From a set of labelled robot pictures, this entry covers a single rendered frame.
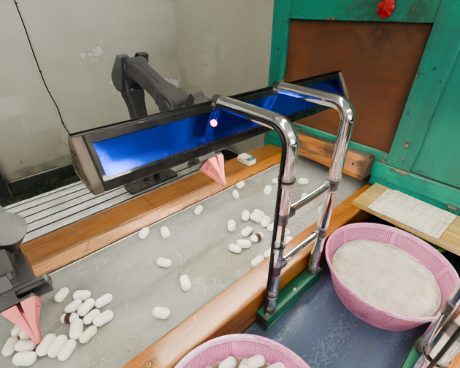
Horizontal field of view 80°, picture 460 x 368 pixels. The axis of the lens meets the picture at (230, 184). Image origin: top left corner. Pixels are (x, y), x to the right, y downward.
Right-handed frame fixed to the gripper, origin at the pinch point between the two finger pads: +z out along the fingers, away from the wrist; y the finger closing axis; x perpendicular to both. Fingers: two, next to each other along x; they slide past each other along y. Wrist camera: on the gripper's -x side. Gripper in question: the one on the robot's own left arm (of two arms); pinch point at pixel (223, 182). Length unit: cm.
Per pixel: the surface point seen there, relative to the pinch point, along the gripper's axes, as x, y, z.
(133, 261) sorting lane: 9.2, -26.6, 6.5
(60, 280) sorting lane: 12.8, -41.1, 2.5
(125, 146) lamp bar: -26.2, -27.5, -5.4
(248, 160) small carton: 13.9, 23.2, -5.8
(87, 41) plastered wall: 119, 35, -163
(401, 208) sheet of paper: -16.5, 35.6, 30.1
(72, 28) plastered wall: 112, 27, -168
